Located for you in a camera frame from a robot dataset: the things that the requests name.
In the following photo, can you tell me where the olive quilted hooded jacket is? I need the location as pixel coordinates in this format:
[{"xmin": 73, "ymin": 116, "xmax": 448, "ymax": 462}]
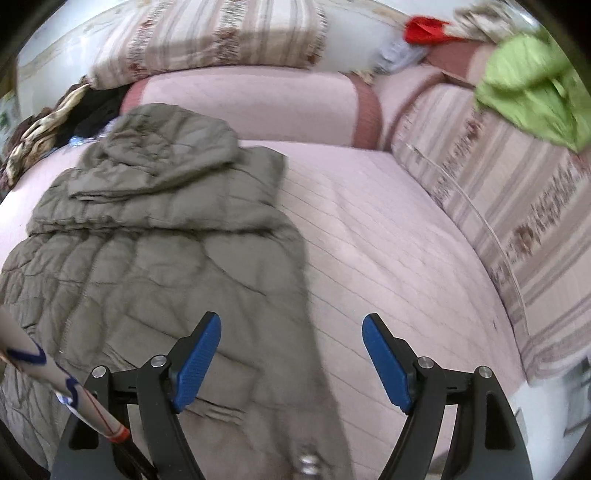
[{"xmin": 0, "ymin": 104, "xmax": 354, "ymax": 480}]

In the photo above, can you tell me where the brown beige blanket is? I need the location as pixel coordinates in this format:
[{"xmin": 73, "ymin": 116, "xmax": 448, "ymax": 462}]
[{"xmin": 0, "ymin": 83, "xmax": 93, "ymax": 185}]

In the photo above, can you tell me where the beige cloth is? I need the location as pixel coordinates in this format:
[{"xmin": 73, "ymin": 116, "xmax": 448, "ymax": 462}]
[{"xmin": 450, "ymin": 0, "xmax": 522, "ymax": 44}]

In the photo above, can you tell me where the short pink bolster cushion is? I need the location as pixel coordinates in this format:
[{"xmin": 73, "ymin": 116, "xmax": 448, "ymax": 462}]
[{"xmin": 374, "ymin": 41, "xmax": 490, "ymax": 139}]

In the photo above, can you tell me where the green cloth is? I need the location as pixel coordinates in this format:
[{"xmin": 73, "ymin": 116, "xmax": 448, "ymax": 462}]
[{"xmin": 475, "ymin": 33, "xmax": 591, "ymax": 153}]

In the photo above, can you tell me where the white printed stick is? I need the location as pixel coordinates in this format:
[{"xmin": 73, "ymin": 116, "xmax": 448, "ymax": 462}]
[{"xmin": 0, "ymin": 305, "xmax": 155, "ymax": 478}]

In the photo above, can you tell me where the striped floral cushion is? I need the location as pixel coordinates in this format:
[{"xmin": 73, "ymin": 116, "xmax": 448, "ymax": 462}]
[{"xmin": 390, "ymin": 83, "xmax": 591, "ymax": 384}]

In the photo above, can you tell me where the long pink bolster cushion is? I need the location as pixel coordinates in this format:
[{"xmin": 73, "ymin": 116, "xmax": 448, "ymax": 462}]
[{"xmin": 120, "ymin": 65, "xmax": 384, "ymax": 148}]

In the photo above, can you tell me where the light blue cloth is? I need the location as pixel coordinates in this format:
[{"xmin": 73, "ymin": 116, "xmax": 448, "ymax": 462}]
[{"xmin": 69, "ymin": 131, "xmax": 109, "ymax": 146}]

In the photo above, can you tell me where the black clothes pile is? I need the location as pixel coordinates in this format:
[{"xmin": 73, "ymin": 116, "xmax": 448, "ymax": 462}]
[{"xmin": 60, "ymin": 90, "xmax": 127, "ymax": 139}]

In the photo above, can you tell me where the striped floral pillow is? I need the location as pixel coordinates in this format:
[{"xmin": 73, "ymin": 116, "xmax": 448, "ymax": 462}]
[{"xmin": 90, "ymin": 0, "xmax": 328, "ymax": 88}]

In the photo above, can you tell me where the red cloth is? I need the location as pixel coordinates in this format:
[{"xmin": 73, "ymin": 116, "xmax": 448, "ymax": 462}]
[{"xmin": 404, "ymin": 15, "xmax": 451, "ymax": 45}]

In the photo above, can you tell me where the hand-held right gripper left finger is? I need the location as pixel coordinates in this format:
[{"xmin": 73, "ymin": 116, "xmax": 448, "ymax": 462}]
[{"xmin": 50, "ymin": 311, "xmax": 222, "ymax": 480}]

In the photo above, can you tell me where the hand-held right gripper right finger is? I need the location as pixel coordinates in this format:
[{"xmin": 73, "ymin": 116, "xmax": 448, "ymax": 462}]
[{"xmin": 361, "ymin": 314, "xmax": 532, "ymax": 480}]

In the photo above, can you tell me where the grey cloth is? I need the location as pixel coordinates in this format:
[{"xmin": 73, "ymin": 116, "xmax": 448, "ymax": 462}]
[{"xmin": 374, "ymin": 37, "xmax": 428, "ymax": 75}]

